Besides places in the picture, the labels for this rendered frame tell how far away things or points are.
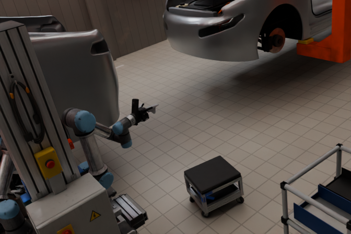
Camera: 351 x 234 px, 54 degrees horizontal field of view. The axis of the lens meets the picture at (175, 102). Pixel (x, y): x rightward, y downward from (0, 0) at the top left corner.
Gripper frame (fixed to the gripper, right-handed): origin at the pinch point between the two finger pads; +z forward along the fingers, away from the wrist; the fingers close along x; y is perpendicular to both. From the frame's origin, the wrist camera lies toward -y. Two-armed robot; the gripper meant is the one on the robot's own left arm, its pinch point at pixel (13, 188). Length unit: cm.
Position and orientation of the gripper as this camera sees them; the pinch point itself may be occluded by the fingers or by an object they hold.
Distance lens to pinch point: 281.3
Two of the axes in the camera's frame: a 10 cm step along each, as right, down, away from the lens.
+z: -9.6, 0.6, 2.6
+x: 2.1, -4.6, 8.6
